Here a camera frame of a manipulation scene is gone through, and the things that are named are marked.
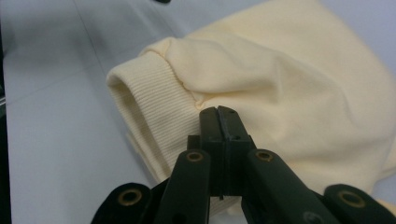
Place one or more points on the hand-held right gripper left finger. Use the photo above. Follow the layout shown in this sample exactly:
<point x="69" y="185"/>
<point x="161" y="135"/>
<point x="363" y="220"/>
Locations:
<point x="214" y="149"/>

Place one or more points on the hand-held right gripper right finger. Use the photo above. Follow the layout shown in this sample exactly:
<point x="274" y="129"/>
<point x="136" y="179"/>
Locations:
<point x="236" y="149"/>

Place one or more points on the cream baby pants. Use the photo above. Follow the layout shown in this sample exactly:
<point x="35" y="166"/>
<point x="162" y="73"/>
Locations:
<point x="280" y="93"/>

